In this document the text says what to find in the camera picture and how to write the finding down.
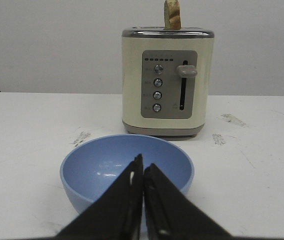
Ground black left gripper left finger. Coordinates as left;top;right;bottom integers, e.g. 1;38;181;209
53;153;144;240

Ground cream toaster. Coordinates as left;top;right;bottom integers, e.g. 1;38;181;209
121;26;215;137

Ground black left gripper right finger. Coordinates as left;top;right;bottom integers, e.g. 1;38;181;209
143;163;235;240

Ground blue bowl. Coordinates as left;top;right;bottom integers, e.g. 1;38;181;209
60;134;195;214

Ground toast slice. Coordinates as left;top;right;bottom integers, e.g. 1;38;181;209
163;0;182;30

